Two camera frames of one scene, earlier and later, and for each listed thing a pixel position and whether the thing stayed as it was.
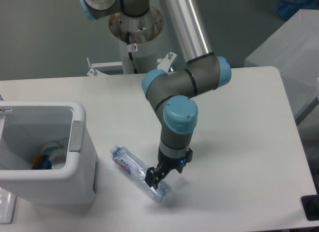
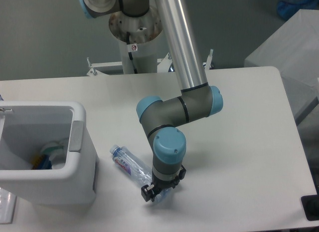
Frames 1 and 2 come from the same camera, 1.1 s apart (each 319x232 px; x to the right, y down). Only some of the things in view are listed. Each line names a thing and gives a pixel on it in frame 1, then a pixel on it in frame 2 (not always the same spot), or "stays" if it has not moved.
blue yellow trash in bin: (42, 162) stays
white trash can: (26, 126) stays
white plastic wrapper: (56, 150) stays
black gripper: (157, 173) → (159, 185)
